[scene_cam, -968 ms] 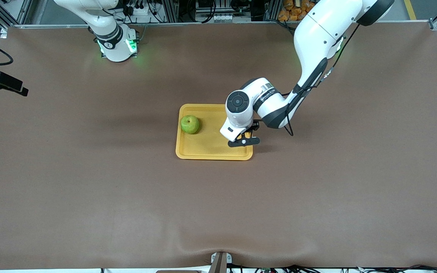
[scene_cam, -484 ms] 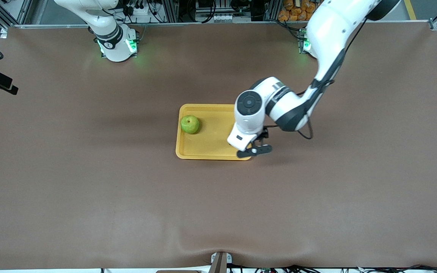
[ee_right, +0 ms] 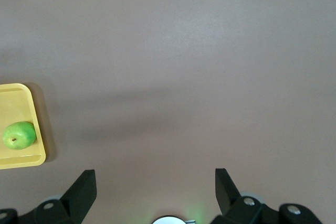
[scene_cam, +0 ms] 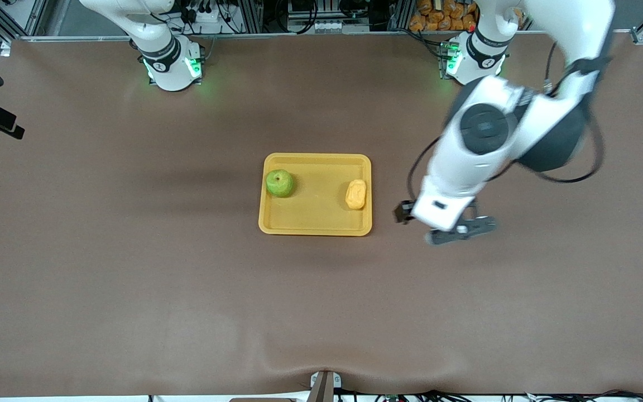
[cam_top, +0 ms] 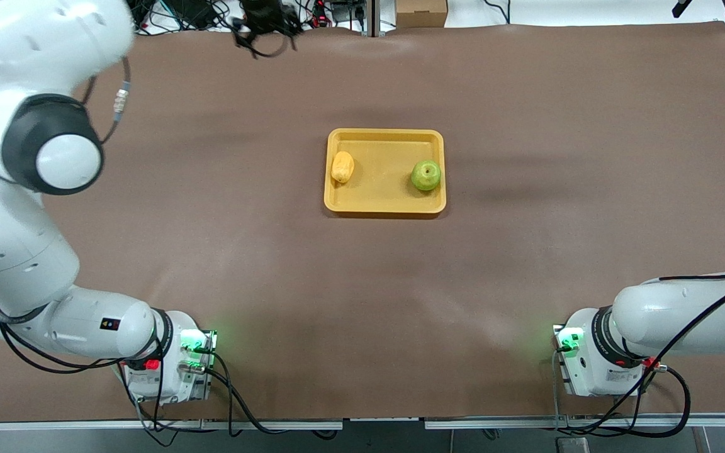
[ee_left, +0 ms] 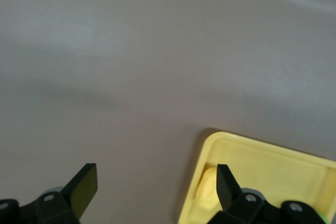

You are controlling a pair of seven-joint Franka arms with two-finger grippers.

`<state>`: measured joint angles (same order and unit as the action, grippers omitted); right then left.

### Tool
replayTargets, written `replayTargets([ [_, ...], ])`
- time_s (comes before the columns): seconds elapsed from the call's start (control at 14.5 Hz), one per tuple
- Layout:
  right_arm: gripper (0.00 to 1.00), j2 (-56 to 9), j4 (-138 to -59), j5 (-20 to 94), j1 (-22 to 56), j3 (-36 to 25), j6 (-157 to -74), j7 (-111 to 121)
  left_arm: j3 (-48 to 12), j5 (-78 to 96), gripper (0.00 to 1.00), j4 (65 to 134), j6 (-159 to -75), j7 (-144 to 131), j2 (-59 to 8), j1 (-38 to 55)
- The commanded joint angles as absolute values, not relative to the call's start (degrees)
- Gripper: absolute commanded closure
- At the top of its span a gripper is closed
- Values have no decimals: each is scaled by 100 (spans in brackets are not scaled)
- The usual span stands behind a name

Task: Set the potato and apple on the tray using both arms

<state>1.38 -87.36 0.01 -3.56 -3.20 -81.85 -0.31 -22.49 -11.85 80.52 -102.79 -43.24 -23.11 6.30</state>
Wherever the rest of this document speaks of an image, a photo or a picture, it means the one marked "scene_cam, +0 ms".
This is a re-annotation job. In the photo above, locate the white power strip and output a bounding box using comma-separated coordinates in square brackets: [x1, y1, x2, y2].
[179, 0, 228, 35]

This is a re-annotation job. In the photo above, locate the green apple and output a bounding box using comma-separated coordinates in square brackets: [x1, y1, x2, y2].
[266, 169, 294, 198]

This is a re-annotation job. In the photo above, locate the brown table mat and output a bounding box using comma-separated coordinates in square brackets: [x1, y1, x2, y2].
[0, 31, 643, 398]

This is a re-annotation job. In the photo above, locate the bag of orange snacks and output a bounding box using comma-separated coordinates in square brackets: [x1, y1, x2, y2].
[409, 0, 479, 32]

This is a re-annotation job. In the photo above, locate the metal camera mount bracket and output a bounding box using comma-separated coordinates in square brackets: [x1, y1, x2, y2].
[308, 370, 342, 402]

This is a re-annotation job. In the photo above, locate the yellow plastic tray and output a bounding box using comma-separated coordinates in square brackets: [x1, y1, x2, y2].
[258, 153, 373, 237]

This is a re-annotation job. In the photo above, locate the yellow potato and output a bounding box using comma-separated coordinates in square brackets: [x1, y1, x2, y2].
[345, 179, 367, 210]

